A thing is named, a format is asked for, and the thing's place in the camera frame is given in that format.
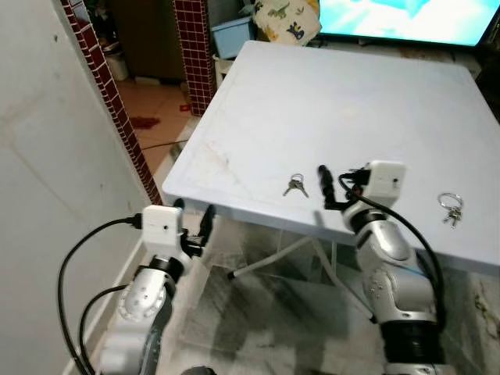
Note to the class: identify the light blue plastic box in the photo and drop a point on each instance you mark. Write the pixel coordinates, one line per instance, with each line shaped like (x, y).
(233, 37)

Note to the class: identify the flat screen television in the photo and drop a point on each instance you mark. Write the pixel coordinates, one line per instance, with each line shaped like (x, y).
(406, 17)

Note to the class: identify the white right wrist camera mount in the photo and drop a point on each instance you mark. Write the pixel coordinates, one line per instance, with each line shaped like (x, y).
(387, 180)

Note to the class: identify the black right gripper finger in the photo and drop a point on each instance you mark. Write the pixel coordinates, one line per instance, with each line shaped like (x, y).
(327, 187)

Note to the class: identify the small bunch of keys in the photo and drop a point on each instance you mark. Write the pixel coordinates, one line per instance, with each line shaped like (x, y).
(295, 187)

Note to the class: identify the small white container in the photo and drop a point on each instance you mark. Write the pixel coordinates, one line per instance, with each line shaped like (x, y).
(118, 67)

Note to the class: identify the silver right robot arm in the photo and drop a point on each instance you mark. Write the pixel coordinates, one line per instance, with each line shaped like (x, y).
(394, 273)

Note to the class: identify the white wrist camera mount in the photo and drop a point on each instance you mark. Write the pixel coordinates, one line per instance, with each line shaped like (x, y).
(162, 228)
(387, 180)

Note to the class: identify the dark wooden cabinet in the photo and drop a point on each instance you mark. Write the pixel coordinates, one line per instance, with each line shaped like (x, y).
(148, 35)

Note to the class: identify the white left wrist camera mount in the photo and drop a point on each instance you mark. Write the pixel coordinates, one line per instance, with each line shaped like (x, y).
(162, 228)

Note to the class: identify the red tiled wall edge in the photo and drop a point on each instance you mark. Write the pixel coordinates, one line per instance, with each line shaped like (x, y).
(109, 101)

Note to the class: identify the white metal table leg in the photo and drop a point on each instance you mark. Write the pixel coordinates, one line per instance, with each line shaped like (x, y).
(273, 258)

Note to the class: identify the white folding table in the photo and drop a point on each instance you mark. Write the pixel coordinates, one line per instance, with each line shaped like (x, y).
(344, 109)

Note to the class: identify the red tiled pillar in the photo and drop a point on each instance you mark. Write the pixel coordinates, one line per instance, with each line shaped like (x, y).
(195, 55)

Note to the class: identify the dinosaur print cloth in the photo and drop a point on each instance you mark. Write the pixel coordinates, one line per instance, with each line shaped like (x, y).
(285, 19)

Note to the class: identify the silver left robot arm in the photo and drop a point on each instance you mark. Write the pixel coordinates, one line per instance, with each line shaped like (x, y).
(141, 305)

